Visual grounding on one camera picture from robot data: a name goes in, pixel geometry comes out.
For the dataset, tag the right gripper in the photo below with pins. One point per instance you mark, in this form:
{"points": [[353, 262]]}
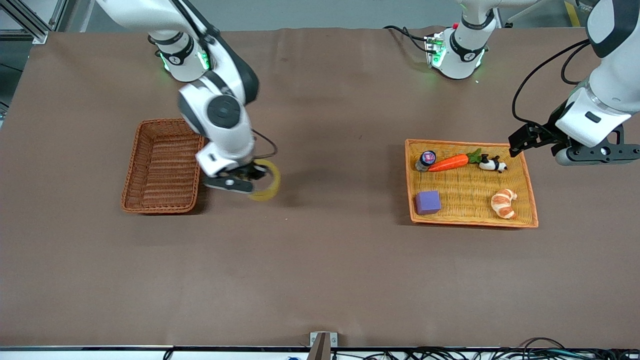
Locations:
{"points": [[248, 173]]}

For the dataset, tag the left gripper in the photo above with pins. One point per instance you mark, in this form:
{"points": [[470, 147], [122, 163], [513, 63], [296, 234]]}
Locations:
{"points": [[546, 131]]}

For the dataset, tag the yellow tape roll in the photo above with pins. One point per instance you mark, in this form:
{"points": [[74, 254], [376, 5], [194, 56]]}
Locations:
{"points": [[272, 187]]}

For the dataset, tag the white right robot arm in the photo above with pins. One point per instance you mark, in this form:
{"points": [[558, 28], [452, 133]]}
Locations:
{"points": [[225, 112]]}

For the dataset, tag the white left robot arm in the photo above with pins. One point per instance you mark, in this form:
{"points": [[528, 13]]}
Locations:
{"points": [[612, 80]]}

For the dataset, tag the brown deep wicker basket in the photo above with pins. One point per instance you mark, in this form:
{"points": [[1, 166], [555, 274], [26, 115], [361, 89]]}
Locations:
{"points": [[162, 167]]}

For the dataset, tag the black white panda toy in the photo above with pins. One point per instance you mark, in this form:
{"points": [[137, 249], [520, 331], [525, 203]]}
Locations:
{"points": [[492, 164]]}

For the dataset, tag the toy croissant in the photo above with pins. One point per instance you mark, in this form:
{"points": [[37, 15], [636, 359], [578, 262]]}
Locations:
{"points": [[504, 202]]}

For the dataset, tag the orange toy carrot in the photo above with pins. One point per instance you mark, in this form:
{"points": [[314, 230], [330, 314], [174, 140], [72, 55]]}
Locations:
{"points": [[447, 163]]}

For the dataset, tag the orange flat wicker tray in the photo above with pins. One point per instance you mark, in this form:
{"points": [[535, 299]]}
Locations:
{"points": [[465, 197]]}

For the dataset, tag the small jar with blue lid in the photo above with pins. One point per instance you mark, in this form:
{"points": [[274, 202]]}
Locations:
{"points": [[426, 160]]}

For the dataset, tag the brown table cloth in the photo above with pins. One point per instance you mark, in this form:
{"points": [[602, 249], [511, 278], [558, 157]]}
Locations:
{"points": [[325, 260]]}

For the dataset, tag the purple cube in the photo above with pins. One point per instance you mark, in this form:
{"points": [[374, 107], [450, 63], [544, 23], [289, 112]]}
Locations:
{"points": [[428, 202]]}

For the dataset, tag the control box with green light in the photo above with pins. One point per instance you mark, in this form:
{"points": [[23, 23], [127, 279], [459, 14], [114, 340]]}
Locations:
{"points": [[435, 50]]}

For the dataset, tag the metal table edge bracket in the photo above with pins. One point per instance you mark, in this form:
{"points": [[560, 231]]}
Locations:
{"points": [[322, 345]]}

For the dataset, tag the aluminium frame profile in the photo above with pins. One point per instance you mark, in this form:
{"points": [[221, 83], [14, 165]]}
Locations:
{"points": [[30, 22]]}

